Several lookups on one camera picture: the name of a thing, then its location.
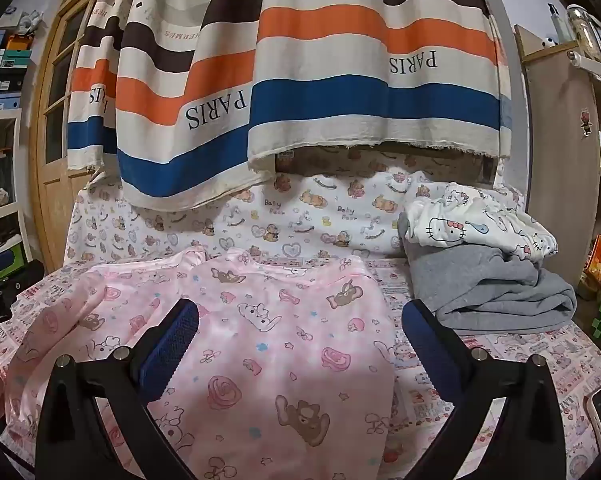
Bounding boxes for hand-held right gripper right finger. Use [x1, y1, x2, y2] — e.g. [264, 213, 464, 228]
[401, 299, 566, 480]

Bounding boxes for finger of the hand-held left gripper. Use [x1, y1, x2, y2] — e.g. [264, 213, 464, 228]
[0, 255, 46, 295]

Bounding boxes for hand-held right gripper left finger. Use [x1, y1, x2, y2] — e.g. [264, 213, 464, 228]
[34, 298, 201, 480]

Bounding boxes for pink printed pants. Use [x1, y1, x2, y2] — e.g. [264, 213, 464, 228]
[3, 247, 399, 480]

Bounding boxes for grey folded garment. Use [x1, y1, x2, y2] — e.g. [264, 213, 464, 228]
[398, 212, 579, 336]

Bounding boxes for wooden door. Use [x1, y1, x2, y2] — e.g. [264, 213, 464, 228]
[28, 0, 131, 272]

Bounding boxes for patchwork printed bed sheet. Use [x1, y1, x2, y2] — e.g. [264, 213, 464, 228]
[0, 250, 601, 480]

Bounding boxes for white cat print garment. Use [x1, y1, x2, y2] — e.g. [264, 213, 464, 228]
[405, 182, 559, 263]

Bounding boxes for white shelving unit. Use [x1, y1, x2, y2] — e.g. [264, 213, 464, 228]
[0, 10, 37, 271]

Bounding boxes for bear printed cloth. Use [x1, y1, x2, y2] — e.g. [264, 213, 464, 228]
[63, 152, 526, 267]

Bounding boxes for orange snack packet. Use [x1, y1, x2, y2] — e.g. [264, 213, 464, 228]
[581, 234, 601, 302]

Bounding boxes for stack of shoe boxes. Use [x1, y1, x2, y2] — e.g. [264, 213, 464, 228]
[0, 30, 35, 113]

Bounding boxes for wooden cabinet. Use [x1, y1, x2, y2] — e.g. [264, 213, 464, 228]
[513, 24, 601, 287]

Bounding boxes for small grey plush toy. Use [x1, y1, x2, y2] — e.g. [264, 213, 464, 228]
[18, 10, 46, 32]

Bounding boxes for striped curtain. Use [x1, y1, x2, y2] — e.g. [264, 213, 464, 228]
[65, 0, 512, 211]

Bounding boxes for clear jar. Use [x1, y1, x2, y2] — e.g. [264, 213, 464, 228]
[565, 4, 601, 88]

